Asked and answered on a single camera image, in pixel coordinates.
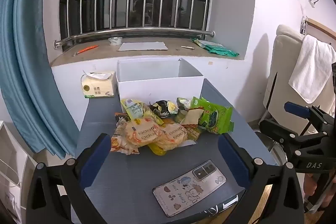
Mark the brown snack packet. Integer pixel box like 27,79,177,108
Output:
185,126,201,141

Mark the beige cushioned chair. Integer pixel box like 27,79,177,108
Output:
262,25,319,135

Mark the white towel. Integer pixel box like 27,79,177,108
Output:
288,34,336,104

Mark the blue curtain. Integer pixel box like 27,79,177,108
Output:
0,0,79,159

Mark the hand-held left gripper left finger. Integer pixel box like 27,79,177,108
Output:
26,133,113,224

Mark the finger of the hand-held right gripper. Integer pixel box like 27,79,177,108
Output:
259,118,331,161
284,101,336,132

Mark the person's right hand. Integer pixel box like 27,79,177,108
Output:
303,173,335,212

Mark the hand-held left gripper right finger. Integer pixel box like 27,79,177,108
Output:
218,132,305,224

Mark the phone with cartoon case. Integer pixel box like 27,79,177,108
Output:
152,160,227,217

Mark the beige wedge sandwich packet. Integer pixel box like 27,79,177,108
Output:
180,108,204,126

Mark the tissue pack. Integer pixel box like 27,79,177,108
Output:
81,70,116,99

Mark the metal window guard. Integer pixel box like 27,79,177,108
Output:
54,0,222,52

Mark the white paper sheet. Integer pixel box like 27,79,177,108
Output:
178,139,197,148

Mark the green plastic bag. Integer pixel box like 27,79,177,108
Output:
205,43,239,58

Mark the white shelf unit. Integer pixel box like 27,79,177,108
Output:
0,120,34,224

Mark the small green snack packet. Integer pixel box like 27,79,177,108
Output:
176,97,193,112

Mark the plain yellow packet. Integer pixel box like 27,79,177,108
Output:
147,144,166,156

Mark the wooden rail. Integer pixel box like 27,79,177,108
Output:
306,17,336,39

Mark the white cardboard box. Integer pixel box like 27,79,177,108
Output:
116,57,205,114

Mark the orange-handled tool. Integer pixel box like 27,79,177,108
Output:
73,45,99,57

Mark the pale plastic bag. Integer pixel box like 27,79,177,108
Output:
191,37,223,48

